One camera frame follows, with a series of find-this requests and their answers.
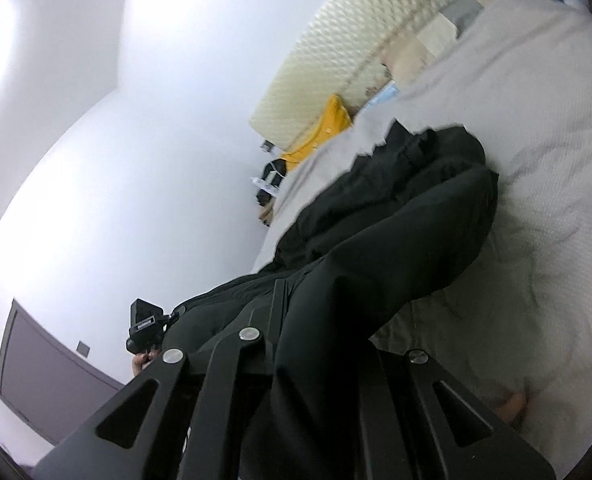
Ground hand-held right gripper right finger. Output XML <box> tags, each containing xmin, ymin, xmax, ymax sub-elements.
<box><xmin>360</xmin><ymin>347</ymin><xmax>558</xmax><ymax>480</ymax></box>

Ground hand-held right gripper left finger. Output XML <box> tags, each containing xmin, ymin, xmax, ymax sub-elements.
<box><xmin>33</xmin><ymin>277</ymin><xmax>297</xmax><ymax>480</ymax></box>

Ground black puffer jacket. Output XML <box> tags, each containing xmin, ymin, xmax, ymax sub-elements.
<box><xmin>168</xmin><ymin>121</ymin><xmax>499</xmax><ymax>480</ymax></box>

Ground person's left hand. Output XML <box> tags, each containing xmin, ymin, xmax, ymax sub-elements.
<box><xmin>132</xmin><ymin>352</ymin><xmax>164</xmax><ymax>377</ymax></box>

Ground grey door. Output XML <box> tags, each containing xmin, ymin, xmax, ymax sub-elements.
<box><xmin>0</xmin><ymin>297</ymin><xmax>126</xmax><ymax>446</ymax></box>

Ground black bag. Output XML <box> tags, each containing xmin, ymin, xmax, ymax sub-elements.
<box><xmin>256</xmin><ymin>159</ymin><xmax>289</xmax><ymax>207</ymax></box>

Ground bed with grey sheet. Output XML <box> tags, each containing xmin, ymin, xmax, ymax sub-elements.
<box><xmin>253</xmin><ymin>0</ymin><xmax>592</xmax><ymax>480</ymax></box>

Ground yellow pillow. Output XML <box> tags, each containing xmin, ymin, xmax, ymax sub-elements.
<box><xmin>280</xmin><ymin>94</ymin><xmax>353</xmax><ymax>173</ymax></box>

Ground pink pillow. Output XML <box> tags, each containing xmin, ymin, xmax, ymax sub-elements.
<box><xmin>383</xmin><ymin>35</ymin><xmax>427</xmax><ymax>83</ymax></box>

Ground cream quilted headboard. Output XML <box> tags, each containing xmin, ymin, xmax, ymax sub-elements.
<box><xmin>248</xmin><ymin>0</ymin><xmax>502</xmax><ymax>153</ymax></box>

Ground beige pillow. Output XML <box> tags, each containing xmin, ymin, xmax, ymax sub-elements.
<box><xmin>416</xmin><ymin>10</ymin><xmax>459</xmax><ymax>61</ymax></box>

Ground grey pillow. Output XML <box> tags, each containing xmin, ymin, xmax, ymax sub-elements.
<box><xmin>446</xmin><ymin>0</ymin><xmax>484</xmax><ymax>38</ymax></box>

